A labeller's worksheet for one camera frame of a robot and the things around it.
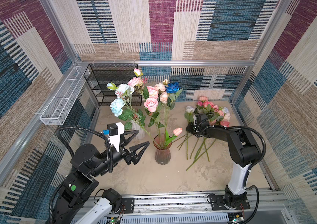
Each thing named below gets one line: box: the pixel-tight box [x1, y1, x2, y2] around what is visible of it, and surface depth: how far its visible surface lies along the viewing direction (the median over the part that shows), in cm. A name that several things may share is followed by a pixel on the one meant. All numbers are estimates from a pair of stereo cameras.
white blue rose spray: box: [106, 81, 152, 138], surface depth 58 cm
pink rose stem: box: [144, 98, 166, 148], surface depth 61 cm
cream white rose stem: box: [159, 91, 169, 147], surface depth 71 cm
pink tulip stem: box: [165, 127, 183, 147], surface depth 73 cm
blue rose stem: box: [164, 82, 184, 146], surface depth 69 cm
